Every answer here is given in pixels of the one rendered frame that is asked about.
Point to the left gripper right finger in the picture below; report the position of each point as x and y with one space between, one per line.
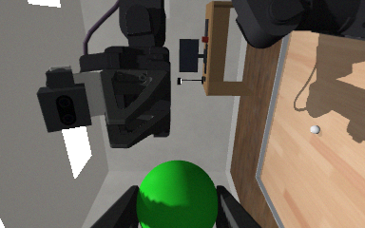
230 213

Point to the green ball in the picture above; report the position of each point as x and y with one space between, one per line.
177 194

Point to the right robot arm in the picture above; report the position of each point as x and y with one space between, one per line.
262 23

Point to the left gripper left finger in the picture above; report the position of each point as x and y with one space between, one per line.
123 213

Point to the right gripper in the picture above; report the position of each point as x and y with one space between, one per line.
131 71

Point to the grey table edge frame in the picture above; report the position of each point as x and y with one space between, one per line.
267 128

